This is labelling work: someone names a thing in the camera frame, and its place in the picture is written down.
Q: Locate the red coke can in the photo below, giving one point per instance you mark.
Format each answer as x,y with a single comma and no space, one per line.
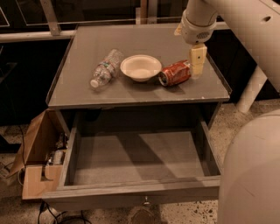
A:
175,73

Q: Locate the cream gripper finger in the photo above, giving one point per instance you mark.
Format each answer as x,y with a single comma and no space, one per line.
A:
197,57

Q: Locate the clear plastic water bottle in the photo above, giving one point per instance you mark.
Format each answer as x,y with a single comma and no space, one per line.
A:
107,69

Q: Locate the metal drawer knob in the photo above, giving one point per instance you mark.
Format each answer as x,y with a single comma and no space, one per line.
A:
146,201

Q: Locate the open grey top drawer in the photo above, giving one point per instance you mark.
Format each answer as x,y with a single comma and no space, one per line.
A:
107,166

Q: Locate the brown cardboard box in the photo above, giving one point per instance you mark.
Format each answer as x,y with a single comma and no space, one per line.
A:
39,141

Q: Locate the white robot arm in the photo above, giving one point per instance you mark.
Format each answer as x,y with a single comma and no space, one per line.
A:
250,178

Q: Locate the white paper bowl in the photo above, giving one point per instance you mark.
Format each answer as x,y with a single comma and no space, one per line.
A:
141,68

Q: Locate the grey cabinet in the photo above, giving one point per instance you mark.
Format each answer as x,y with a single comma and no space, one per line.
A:
136,99

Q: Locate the metal window railing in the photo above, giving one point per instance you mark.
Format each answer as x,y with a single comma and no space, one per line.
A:
31,20

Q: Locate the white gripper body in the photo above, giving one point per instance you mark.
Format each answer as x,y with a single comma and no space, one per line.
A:
196,32

